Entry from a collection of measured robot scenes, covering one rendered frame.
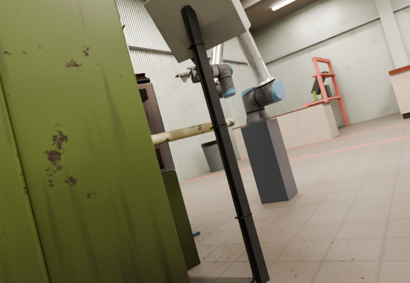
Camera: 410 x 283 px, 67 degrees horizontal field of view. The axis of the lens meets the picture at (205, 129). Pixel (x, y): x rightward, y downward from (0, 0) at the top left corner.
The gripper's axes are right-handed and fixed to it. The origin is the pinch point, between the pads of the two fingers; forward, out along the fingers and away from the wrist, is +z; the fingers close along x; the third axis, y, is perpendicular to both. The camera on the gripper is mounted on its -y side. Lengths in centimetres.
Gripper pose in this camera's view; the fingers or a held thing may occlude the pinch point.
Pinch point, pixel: (180, 71)
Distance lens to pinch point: 185.7
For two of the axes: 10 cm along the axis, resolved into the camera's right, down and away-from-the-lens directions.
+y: 2.7, 9.6, -0.5
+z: -8.1, 2.0, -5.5
